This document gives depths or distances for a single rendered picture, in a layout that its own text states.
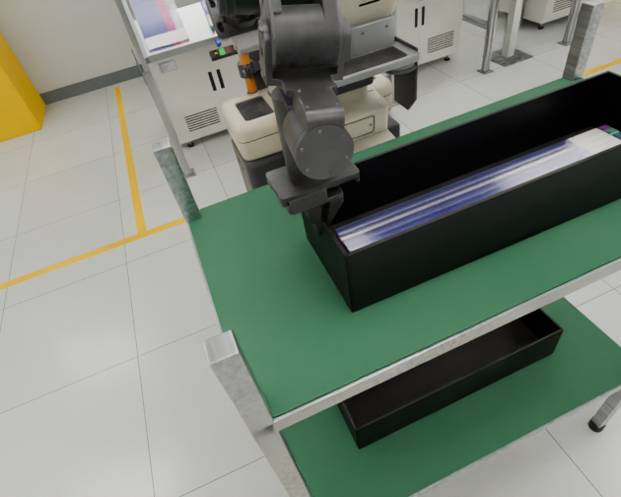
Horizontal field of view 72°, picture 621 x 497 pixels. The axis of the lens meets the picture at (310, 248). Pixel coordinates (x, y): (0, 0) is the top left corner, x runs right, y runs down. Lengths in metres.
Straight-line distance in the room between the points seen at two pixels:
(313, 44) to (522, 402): 1.01
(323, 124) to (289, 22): 0.10
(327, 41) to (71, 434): 1.69
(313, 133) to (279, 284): 0.31
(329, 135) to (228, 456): 1.33
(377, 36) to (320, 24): 0.65
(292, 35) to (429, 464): 0.96
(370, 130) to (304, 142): 0.82
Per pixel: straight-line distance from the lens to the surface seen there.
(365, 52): 1.08
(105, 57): 4.54
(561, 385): 1.29
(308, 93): 0.42
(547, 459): 1.58
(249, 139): 1.37
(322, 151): 0.41
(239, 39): 1.01
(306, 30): 0.44
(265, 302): 0.63
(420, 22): 3.41
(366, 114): 1.17
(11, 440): 2.04
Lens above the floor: 1.43
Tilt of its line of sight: 44 degrees down
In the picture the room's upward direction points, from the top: 12 degrees counter-clockwise
